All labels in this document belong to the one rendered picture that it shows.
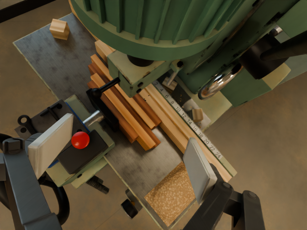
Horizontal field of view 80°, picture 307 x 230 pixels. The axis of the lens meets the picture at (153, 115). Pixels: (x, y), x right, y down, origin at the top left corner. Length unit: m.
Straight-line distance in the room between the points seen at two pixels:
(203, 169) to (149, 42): 0.12
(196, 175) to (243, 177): 1.47
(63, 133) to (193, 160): 0.13
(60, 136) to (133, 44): 0.11
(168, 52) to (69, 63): 0.39
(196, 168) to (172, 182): 0.27
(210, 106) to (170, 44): 0.50
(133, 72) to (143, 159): 0.22
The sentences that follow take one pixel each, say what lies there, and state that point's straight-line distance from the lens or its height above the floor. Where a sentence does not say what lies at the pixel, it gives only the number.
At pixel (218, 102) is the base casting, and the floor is 0.80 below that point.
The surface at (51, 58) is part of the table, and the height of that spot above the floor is 0.90.
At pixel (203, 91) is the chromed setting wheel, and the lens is 0.39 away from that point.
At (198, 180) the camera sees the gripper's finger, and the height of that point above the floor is 1.20.
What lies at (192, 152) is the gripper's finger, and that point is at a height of 1.17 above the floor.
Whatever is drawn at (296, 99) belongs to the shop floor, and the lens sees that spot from 2.14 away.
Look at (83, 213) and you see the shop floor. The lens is 1.41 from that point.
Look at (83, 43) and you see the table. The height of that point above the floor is 0.90.
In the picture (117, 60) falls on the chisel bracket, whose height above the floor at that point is 1.07.
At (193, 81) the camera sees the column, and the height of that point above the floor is 0.86.
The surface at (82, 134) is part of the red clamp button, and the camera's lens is 0.34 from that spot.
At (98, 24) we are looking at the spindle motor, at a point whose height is 1.22.
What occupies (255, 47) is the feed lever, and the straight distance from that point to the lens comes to 0.34.
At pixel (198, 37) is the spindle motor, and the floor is 1.23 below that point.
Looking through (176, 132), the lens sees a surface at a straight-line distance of 0.44.
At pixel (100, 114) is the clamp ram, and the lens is 0.41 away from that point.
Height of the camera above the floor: 1.36
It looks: 73 degrees down
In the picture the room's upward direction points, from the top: 34 degrees clockwise
